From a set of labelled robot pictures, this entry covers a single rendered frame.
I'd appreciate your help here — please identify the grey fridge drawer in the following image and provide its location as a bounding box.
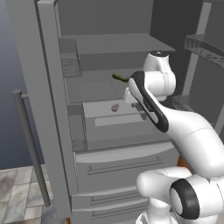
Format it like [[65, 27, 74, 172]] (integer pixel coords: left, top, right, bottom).
[[81, 98, 173, 151]]

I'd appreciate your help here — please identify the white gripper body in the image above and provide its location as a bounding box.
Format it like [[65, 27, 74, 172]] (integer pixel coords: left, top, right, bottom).
[[122, 87, 137, 105]]

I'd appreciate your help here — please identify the orange object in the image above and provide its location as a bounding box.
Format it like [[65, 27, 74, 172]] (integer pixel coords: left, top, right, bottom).
[[177, 154, 191, 173]]

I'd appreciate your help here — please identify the grey fridge door with bins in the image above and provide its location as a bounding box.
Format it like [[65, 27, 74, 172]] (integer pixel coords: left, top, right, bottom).
[[171, 0, 224, 138]]

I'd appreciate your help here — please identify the grey bar door handle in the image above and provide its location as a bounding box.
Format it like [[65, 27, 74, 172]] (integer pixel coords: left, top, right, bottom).
[[11, 88, 53, 208]]

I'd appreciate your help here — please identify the grey fridge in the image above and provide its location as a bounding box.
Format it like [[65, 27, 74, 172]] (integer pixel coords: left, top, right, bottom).
[[34, 0, 205, 224]]

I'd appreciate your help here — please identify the ribbed clear door bin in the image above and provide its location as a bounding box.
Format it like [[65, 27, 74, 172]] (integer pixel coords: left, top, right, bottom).
[[66, 104, 89, 153], [59, 38, 81, 79]]

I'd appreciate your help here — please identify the grey fridge shelf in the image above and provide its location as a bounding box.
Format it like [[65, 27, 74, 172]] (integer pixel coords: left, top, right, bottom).
[[59, 32, 177, 56]]

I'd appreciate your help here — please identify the small clear door bin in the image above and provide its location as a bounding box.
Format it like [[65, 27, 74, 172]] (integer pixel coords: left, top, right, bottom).
[[171, 94, 200, 114]]

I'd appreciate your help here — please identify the thin grey freezer drawer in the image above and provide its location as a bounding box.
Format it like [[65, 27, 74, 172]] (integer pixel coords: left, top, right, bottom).
[[71, 185, 147, 212], [71, 199, 151, 224]]

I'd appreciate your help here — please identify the long grey drawer handle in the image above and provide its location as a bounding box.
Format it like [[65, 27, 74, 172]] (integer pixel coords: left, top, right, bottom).
[[87, 155, 165, 176]]

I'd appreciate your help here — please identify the grey fridge door with bar handle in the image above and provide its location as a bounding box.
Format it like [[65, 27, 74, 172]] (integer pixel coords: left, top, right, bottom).
[[5, 0, 77, 221]]

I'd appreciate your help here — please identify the short grey drawer handle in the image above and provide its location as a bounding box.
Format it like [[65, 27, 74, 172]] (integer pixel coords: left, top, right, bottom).
[[91, 204, 149, 220], [89, 192, 143, 206]]

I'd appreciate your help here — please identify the large clear door bin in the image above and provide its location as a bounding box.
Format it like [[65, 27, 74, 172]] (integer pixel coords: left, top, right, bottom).
[[183, 33, 224, 70]]

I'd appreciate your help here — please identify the green vegetable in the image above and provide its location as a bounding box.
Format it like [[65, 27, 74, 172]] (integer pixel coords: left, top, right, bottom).
[[111, 73, 130, 83]]

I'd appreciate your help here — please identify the purple round food item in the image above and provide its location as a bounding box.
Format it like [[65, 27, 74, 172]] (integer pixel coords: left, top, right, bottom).
[[110, 103, 121, 113]]

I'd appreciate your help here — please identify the large grey freezer drawer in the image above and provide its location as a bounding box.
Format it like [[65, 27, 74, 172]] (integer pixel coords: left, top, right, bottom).
[[73, 142, 180, 195]]

